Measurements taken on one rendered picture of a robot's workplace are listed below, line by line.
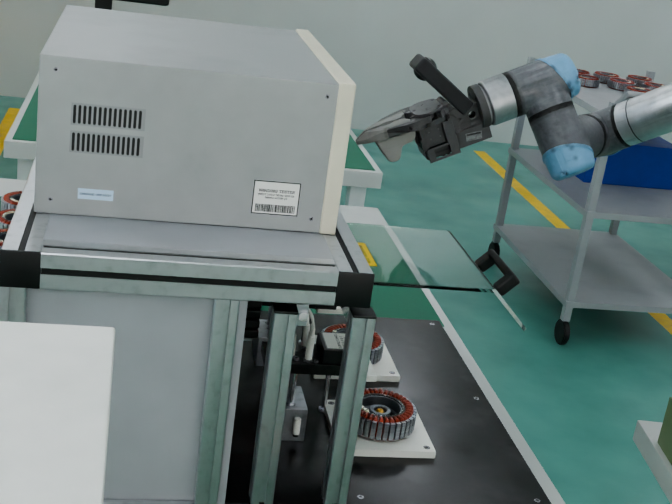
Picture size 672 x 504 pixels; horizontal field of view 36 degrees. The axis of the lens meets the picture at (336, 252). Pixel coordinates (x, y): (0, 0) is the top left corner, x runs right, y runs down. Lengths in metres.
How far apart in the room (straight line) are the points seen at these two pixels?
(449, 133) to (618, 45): 5.85
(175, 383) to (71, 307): 0.16
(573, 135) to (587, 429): 1.95
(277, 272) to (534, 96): 0.61
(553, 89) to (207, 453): 0.78
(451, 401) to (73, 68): 0.85
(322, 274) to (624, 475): 2.16
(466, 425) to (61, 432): 1.08
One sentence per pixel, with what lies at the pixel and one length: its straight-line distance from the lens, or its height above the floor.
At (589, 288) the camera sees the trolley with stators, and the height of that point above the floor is 0.18.
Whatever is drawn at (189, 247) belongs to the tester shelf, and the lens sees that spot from 1.28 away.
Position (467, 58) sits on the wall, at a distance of 7.10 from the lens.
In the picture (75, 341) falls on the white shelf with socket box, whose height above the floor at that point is 1.21.
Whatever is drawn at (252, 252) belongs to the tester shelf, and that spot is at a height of 1.11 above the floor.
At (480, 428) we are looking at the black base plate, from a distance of 1.70.
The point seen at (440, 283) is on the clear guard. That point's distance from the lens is 1.42.
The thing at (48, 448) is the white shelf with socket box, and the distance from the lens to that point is 0.68.
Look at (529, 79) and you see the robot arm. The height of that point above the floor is 1.31.
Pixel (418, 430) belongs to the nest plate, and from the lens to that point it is 1.63.
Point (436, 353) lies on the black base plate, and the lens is 1.92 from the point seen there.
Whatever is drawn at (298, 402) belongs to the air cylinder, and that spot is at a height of 0.82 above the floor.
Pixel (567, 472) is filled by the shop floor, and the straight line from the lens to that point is 3.23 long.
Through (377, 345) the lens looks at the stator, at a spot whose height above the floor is 0.82.
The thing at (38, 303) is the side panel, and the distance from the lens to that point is 1.27.
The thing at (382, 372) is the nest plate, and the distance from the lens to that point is 1.79.
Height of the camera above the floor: 1.56
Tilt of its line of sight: 20 degrees down
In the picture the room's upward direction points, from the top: 8 degrees clockwise
